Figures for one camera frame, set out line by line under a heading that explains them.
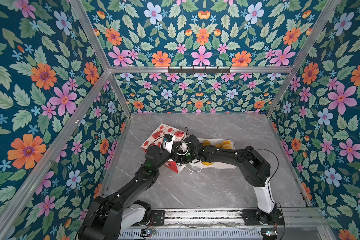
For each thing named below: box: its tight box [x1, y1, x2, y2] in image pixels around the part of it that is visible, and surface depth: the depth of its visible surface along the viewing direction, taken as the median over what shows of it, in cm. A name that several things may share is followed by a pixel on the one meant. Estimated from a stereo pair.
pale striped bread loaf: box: [222, 140, 232, 150], surface depth 95 cm
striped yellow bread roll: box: [202, 140, 211, 147], surface depth 101 cm
